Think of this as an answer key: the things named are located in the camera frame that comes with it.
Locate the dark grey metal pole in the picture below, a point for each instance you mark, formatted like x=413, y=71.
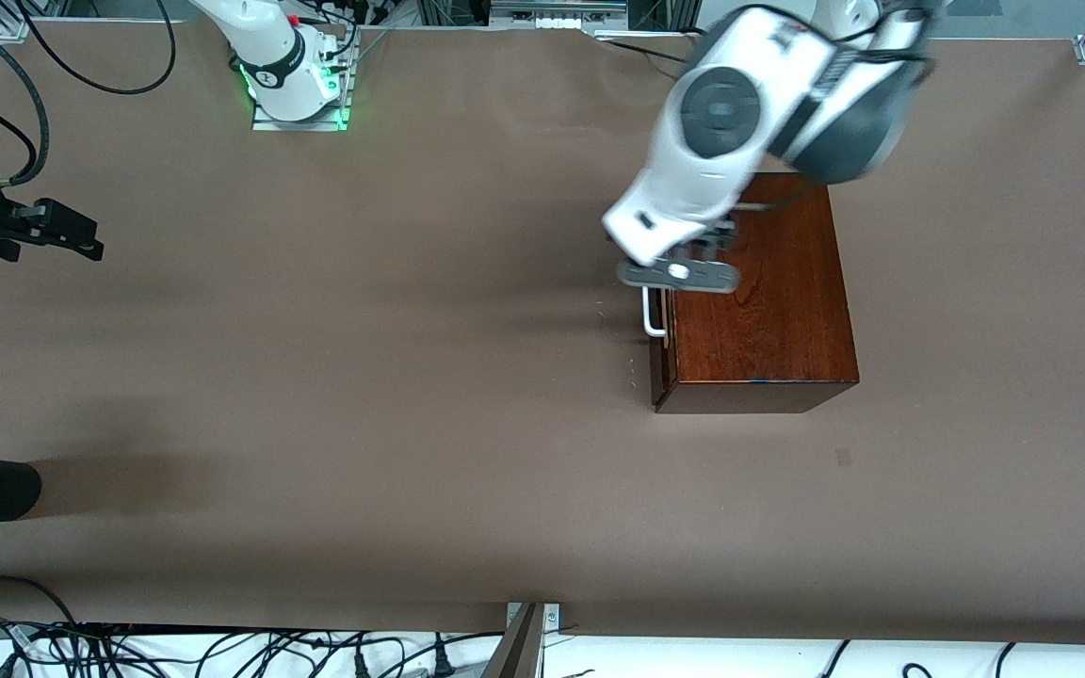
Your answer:
x=514, y=650

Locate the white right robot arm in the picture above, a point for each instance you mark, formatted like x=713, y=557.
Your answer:
x=269, y=47

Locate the dark brown wooden cabinet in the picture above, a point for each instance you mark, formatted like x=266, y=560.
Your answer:
x=769, y=320

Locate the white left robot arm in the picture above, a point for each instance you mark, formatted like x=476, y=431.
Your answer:
x=684, y=188

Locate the black power plug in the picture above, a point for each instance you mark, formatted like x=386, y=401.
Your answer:
x=442, y=659
x=361, y=666

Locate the silver pole bracket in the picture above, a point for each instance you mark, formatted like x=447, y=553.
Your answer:
x=552, y=617

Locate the aluminium arm base plate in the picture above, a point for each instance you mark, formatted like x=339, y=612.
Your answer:
x=265, y=124

